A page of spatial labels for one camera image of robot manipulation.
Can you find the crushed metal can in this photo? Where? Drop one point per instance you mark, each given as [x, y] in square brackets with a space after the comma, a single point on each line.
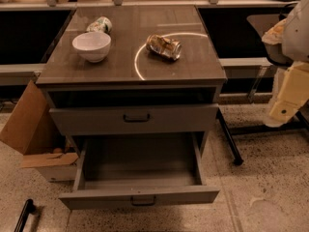
[165, 47]

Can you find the grey drawer cabinet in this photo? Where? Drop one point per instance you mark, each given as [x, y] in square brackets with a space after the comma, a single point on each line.
[131, 75]

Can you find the white ceramic bowl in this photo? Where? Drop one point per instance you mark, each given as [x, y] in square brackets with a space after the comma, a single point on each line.
[92, 46]

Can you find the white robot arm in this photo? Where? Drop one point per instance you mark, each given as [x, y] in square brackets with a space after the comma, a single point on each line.
[291, 87]

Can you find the open cardboard box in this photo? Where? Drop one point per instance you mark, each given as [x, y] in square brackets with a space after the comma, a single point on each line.
[31, 131]

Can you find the grey drawer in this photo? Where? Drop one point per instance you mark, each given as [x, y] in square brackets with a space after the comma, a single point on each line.
[139, 170]
[134, 119]

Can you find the black bar on floor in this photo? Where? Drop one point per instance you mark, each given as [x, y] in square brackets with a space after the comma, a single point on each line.
[29, 208]

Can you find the grey top drawer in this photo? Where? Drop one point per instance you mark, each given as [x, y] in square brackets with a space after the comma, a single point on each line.
[134, 119]

